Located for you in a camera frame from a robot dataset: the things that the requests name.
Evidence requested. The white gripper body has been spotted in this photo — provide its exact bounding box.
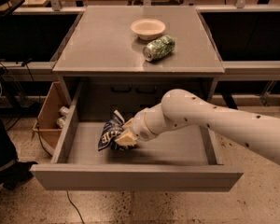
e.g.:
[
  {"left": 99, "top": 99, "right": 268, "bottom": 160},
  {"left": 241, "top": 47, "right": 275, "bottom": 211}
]
[{"left": 132, "top": 107, "right": 159, "bottom": 141}]

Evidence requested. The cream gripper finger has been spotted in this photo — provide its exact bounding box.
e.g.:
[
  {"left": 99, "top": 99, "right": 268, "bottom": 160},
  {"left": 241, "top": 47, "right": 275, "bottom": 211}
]
[
  {"left": 122, "top": 118, "right": 133, "bottom": 130},
  {"left": 115, "top": 129, "right": 137, "bottom": 147}
]

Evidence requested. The blue chip bag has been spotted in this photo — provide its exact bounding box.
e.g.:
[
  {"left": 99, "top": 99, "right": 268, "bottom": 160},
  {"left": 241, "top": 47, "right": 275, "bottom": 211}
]
[{"left": 98, "top": 110, "right": 125, "bottom": 151}]

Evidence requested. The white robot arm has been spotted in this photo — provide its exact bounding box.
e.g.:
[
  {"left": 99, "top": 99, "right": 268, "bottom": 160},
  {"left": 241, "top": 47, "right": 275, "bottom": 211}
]
[{"left": 116, "top": 89, "right": 280, "bottom": 165}]

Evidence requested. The open grey top drawer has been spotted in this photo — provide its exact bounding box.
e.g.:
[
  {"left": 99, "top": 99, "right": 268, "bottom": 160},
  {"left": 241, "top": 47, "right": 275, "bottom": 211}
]
[{"left": 32, "top": 82, "right": 244, "bottom": 191}]

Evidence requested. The grey cabinet with top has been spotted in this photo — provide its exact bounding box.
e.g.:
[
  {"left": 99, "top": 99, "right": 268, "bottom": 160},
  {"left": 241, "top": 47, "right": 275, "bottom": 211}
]
[{"left": 53, "top": 6, "right": 223, "bottom": 112}]

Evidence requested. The silver can in box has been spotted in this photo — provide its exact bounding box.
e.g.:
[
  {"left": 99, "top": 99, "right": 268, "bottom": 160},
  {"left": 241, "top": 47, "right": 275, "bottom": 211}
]
[
  {"left": 56, "top": 117, "right": 65, "bottom": 129},
  {"left": 59, "top": 106, "right": 69, "bottom": 117}
]

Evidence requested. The brown cardboard box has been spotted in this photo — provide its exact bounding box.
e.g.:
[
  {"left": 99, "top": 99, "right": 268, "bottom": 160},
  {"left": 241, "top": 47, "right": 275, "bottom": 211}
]
[{"left": 33, "top": 81, "right": 68, "bottom": 155}]

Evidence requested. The green soda can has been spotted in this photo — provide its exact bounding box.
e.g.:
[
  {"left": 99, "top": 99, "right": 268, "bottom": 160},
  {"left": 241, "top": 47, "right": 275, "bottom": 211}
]
[{"left": 143, "top": 35, "right": 175, "bottom": 62}]

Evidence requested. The white paper bowl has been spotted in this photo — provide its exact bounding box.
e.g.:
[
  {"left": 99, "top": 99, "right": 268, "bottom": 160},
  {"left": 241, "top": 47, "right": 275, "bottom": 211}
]
[{"left": 131, "top": 19, "right": 166, "bottom": 40}]

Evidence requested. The black shoe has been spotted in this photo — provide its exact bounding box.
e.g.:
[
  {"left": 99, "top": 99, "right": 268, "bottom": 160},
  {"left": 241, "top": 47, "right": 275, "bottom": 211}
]
[{"left": 3, "top": 161, "right": 36, "bottom": 190}]

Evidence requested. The person's dark trouser leg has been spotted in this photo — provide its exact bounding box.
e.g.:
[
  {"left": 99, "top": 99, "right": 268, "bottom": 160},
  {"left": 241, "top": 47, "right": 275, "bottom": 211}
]
[{"left": 0, "top": 118, "right": 18, "bottom": 184}]

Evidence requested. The right black drawer handle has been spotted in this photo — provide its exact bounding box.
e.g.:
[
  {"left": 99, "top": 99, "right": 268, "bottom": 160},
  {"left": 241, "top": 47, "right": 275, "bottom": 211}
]
[{"left": 135, "top": 85, "right": 157, "bottom": 94}]

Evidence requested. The black drawer handle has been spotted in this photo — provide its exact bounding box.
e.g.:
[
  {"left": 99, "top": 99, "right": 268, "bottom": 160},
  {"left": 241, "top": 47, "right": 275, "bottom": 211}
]
[
  {"left": 135, "top": 85, "right": 157, "bottom": 94},
  {"left": 111, "top": 84, "right": 133, "bottom": 93}
]

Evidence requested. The left black drawer handle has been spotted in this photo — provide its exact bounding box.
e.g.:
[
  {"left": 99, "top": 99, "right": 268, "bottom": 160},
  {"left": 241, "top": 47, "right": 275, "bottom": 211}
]
[{"left": 111, "top": 84, "right": 133, "bottom": 93}]

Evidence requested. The black floor cable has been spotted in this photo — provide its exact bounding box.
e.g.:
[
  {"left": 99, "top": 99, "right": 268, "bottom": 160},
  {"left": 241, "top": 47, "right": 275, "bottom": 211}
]
[{"left": 21, "top": 63, "right": 86, "bottom": 224}]

